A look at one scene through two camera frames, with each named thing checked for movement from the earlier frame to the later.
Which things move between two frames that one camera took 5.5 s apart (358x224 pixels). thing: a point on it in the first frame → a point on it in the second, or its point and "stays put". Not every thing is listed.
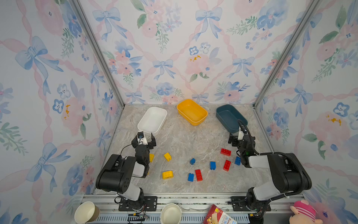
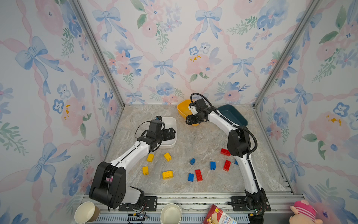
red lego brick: (227, 165) stays put
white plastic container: (152, 120) → (169, 122)
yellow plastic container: (192, 112) stays put
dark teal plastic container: (228, 116) stays put
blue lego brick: (212, 165) stays put
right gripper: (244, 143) → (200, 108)
